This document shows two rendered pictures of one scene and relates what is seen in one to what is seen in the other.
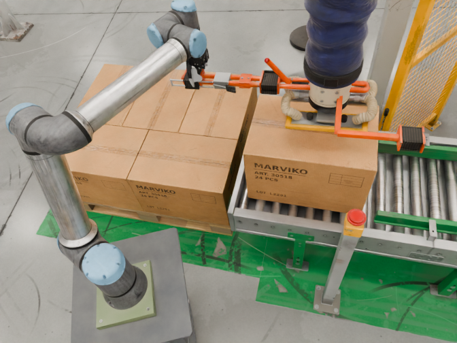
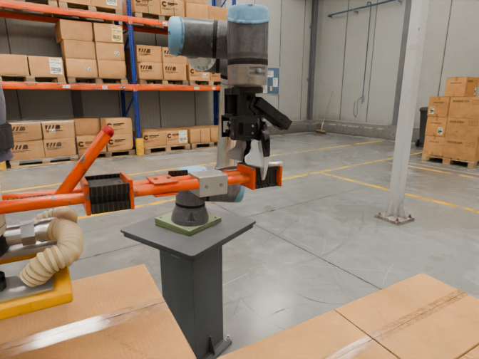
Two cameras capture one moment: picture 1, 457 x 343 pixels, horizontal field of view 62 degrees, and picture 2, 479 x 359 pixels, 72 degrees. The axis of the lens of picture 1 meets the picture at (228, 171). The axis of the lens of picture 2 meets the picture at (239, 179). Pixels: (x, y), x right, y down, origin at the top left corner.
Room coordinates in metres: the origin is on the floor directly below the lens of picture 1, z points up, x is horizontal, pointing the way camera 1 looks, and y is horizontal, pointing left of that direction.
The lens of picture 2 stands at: (1.83, -0.56, 1.41)
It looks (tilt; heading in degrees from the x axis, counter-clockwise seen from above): 15 degrees down; 129
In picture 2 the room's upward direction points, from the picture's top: straight up
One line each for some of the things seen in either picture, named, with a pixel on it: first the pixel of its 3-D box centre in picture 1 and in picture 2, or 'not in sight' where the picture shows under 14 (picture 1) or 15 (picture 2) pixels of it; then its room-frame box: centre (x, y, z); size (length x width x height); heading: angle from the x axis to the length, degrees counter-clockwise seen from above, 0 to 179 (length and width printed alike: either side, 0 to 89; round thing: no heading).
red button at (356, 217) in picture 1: (356, 218); not in sight; (0.64, -0.45, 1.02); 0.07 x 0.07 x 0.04
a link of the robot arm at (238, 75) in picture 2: not in sight; (248, 77); (1.35, 0.06, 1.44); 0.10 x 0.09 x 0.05; 159
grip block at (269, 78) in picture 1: (270, 82); (106, 191); (1.24, -0.25, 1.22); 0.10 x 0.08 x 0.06; 160
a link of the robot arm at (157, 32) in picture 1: (166, 31); (239, 40); (1.27, 0.14, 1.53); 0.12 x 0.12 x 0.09; 42
